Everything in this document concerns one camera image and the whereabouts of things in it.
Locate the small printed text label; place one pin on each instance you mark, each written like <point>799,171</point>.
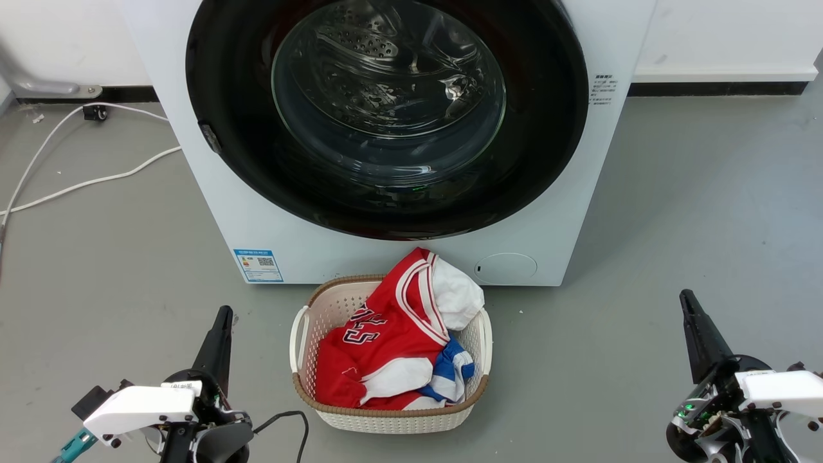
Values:
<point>603,90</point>

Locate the cream plastic laundry basket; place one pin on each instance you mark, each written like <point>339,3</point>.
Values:
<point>386,421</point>

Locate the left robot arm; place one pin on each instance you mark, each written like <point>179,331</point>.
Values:
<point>222,444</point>

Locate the round white filter cover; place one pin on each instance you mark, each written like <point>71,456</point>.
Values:
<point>505,269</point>

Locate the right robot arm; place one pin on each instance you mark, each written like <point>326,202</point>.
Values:
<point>739,444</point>

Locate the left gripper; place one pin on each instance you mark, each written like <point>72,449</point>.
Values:
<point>141,405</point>

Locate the blue and white striped garment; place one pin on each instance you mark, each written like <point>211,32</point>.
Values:
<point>450,372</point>

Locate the red basketball jersey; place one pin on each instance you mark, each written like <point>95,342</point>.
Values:
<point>386,334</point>

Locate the round black glass washer door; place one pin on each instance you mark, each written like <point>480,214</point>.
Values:
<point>244,96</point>

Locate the blue energy label sticker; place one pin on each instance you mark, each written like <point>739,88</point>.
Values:
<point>258,266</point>

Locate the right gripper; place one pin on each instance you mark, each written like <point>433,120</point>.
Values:
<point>778,389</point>

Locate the grey wall pipe bracket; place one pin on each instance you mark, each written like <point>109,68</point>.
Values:
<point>51,87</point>

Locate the white front-load washing machine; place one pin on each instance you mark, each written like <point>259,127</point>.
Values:
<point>257,212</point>

